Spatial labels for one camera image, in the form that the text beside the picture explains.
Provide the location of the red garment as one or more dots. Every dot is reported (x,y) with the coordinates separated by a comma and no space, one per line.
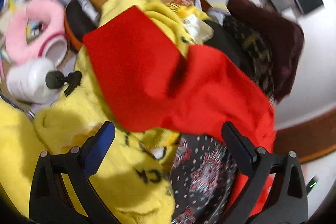
(147,83)

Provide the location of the black clip microphone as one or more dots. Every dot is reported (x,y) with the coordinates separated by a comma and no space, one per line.
(57,80)

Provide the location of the dark patterned garment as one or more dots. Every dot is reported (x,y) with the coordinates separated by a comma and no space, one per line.
(256,51)

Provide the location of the maroon garment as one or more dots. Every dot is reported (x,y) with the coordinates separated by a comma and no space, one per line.
(285,38)

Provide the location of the yellow fleece garment with letters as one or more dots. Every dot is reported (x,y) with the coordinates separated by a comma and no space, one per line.
(132,178)

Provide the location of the pink plush toy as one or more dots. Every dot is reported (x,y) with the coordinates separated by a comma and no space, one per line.
(37,30)

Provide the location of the brown wooden door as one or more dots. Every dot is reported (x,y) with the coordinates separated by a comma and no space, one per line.
(310,140)

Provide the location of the white plastic bottle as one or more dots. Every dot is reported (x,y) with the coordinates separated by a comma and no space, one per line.
(27,82)

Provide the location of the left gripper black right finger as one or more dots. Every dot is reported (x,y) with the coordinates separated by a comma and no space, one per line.
(287,198)

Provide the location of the patchwork patterned bedspread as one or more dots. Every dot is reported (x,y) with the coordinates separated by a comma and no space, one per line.
(202,176)

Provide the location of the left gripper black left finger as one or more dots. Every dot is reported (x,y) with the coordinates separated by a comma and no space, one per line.
(49,199)

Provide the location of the black garment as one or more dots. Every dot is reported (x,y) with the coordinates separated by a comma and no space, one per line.
(223,41)

